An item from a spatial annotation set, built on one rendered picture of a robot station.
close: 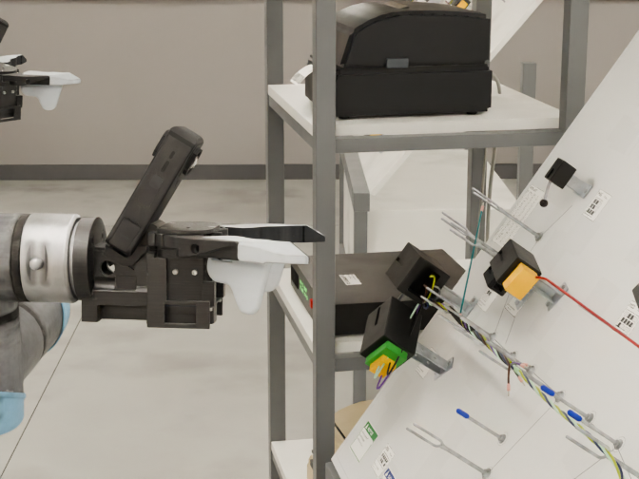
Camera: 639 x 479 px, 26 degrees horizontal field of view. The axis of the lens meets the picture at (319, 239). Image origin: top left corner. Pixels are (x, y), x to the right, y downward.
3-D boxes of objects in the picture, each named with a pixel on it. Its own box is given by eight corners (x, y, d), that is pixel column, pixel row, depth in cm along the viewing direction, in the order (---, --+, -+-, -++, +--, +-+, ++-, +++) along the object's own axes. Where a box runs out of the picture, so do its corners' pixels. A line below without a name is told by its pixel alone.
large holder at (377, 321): (466, 303, 236) (399, 258, 232) (454, 380, 223) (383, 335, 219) (440, 322, 240) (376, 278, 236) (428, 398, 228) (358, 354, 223)
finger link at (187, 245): (265, 259, 111) (190, 250, 116) (265, 238, 111) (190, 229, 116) (223, 265, 107) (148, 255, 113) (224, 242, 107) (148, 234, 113)
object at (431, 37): (330, 121, 245) (330, 10, 240) (302, 102, 267) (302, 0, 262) (493, 115, 251) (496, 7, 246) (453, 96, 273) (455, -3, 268)
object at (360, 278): (319, 339, 253) (319, 304, 251) (288, 286, 286) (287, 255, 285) (493, 329, 259) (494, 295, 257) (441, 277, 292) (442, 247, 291)
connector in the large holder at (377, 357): (408, 353, 221) (387, 339, 220) (405, 366, 219) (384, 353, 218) (386, 369, 225) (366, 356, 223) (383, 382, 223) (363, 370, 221)
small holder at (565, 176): (555, 217, 225) (526, 196, 223) (585, 177, 224) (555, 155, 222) (566, 223, 221) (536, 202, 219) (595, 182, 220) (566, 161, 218)
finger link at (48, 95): (79, 108, 222) (20, 105, 220) (81, 72, 220) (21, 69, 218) (79, 114, 219) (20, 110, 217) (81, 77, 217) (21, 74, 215)
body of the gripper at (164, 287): (231, 314, 120) (94, 310, 121) (232, 215, 119) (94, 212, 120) (217, 330, 112) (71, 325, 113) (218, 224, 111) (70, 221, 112)
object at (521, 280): (536, 273, 204) (520, 261, 203) (539, 279, 202) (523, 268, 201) (517, 294, 205) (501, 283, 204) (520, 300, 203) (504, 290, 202)
